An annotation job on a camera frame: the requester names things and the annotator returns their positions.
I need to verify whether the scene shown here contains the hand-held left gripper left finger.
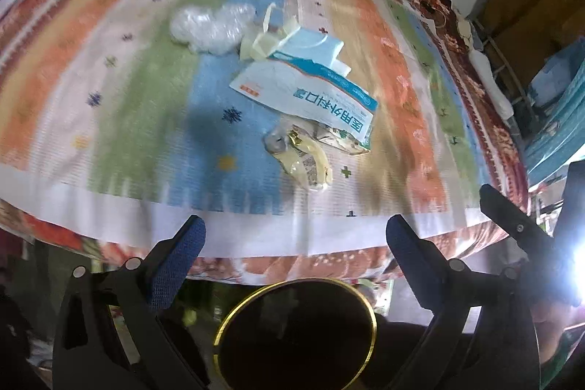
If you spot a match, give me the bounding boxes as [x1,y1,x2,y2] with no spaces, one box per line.
[51,214,211,390]

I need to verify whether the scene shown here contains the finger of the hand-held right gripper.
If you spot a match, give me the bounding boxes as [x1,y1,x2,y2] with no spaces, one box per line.
[479,183,568,300]

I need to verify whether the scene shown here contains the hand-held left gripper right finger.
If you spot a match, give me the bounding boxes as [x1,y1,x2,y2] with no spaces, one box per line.
[385,214,541,390]

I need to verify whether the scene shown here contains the small printed snack wrapper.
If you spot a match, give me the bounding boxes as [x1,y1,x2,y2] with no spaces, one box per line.
[314,124,372,156]

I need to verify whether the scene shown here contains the yellow snack wrapper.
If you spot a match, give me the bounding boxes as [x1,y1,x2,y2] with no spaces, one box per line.
[262,124,333,190]

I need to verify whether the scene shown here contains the black bin with gold rim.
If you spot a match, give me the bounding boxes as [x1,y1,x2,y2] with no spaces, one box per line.
[214,278,378,390]

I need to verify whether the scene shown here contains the white blue mask package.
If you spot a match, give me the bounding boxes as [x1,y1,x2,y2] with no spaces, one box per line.
[229,56,378,149]

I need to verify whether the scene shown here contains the blue face mask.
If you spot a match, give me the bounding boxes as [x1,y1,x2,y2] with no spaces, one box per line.
[273,27,347,69]

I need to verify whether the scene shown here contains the pale yellow paper strips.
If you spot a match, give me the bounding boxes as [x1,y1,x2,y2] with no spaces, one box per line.
[239,3,301,63]

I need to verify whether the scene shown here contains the person's right forearm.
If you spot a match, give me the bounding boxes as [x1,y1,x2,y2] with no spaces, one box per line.
[534,302,582,378]

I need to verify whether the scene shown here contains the teal patterned curtain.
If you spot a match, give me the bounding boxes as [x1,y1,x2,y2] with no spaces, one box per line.
[523,52,585,190]

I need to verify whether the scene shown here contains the floral bed sheet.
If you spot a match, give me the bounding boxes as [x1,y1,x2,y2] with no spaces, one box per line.
[0,0,533,287]

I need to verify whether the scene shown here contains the white rolled cloth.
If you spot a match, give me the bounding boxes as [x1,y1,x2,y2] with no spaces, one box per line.
[468,47,515,119]

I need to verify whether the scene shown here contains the metal rack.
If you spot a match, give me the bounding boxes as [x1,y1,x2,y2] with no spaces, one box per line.
[473,18,537,144]

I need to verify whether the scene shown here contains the colourful striped blanket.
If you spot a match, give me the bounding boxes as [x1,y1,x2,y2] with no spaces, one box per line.
[0,0,493,259]

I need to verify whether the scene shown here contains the brown hanging cloth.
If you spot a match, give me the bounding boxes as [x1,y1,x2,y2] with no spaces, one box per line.
[480,0,585,107]

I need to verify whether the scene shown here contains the crumpled clear plastic bag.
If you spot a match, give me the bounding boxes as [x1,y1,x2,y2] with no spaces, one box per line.
[169,3,257,55]

